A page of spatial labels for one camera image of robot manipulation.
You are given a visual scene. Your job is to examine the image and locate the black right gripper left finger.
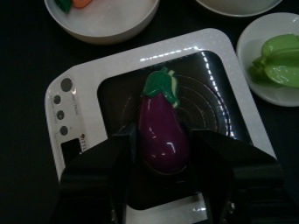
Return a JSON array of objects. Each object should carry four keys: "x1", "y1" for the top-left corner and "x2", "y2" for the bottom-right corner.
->
[{"x1": 51, "y1": 123, "x2": 137, "y2": 224}]

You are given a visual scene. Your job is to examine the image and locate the purple toy eggplant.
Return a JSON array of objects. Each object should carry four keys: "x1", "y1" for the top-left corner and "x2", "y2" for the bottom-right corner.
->
[{"x1": 137, "y1": 66, "x2": 192, "y2": 176}]

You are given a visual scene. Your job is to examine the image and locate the white bowl holding carrot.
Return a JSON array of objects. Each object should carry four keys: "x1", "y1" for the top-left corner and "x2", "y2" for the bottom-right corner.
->
[{"x1": 43, "y1": 0, "x2": 161, "y2": 46}]

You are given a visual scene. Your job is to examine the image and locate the empty white bowl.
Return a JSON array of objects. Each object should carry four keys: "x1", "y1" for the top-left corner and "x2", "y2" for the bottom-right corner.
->
[{"x1": 193, "y1": 0, "x2": 284, "y2": 18}]

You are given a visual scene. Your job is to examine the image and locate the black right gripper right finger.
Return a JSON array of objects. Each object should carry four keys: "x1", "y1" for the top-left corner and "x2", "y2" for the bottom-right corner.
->
[{"x1": 191, "y1": 129, "x2": 299, "y2": 224}]

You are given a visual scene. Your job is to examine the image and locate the white toy induction cooker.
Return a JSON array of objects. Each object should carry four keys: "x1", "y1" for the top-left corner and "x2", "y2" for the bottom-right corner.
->
[{"x1": 43, "y1": 27, "x2": 277, "y2": 224}]

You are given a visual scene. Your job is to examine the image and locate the white bowl holding starfruit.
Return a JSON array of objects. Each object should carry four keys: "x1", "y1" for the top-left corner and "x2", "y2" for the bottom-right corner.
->
[{"x1": 236, "y1": 11, "x2": 299, "y2": 108}]

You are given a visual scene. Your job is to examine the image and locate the green toy starfruit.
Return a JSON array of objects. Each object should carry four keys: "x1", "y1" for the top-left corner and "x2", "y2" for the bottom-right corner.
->
[{"x1": 248, "y1": 33, "x2": 299, "y2": 89}]

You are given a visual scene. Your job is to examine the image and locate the orange toy carrot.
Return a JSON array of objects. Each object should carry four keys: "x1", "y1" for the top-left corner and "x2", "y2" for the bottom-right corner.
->
[{"x1": 53, "y1": 0, "x2": 95, "y2": 14}]

